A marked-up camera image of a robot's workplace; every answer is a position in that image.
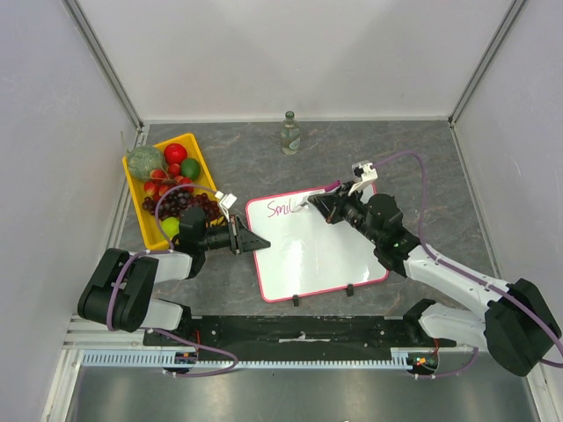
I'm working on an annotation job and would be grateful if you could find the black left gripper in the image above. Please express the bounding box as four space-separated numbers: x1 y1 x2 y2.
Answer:
198 215 269 255

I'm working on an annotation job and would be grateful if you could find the magenta whiteboard marker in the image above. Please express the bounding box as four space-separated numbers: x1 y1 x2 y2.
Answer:
297 180 341 213

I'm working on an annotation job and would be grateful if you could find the pink framed whiteboard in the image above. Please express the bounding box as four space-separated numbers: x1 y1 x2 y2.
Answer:
245 188 388 302

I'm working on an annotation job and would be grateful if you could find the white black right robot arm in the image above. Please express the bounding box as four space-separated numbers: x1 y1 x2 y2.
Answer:
302 188 562 376

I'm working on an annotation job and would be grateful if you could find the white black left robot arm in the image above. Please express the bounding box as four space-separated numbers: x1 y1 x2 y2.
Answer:
77 207 271 346

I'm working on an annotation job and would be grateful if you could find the clear glass soda bottle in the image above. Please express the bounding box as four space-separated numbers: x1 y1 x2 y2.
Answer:
280 111 301 155

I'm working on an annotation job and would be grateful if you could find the light green apple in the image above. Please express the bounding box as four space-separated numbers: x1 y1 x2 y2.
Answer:
161 217 179 239

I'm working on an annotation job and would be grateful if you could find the purple grape bunch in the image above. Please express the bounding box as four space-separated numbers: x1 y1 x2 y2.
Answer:
142 186 224 224

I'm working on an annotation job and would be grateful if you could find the green lime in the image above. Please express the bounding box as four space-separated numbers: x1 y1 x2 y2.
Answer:
180 157 201 181

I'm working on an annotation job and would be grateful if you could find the yellow plastic bin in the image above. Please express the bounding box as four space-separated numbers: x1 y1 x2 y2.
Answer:
122 133 216 251

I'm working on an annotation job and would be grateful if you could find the red strawberry cluster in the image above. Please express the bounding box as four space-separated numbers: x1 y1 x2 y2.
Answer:
143 164 192 200

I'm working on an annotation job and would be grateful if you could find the red apple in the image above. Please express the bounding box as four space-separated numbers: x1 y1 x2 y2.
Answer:
164 142 188 165

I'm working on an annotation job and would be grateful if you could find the green netted melon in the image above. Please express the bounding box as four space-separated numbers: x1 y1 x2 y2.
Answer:
126 145 165 181

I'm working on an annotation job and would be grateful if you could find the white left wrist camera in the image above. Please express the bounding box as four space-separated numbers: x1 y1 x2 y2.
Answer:
215 191 237 219

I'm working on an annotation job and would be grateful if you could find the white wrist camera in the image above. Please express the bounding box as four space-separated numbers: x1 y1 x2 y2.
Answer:
347 161 378 196
215 191 237 219

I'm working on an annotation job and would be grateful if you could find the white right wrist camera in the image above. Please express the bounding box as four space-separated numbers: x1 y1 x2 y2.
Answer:
347 161 378 196

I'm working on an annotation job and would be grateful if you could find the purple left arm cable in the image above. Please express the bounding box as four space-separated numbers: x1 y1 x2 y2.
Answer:
105 183 241 380

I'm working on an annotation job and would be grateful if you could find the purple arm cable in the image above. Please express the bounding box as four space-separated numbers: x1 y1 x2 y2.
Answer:
371 149 563 382
105 183 241 380

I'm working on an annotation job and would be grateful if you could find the white cable duct rail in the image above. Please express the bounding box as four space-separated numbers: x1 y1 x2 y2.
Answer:
81 347 417 368

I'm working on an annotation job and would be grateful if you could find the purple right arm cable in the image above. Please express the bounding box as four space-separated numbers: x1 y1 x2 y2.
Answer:
371 149 563 382

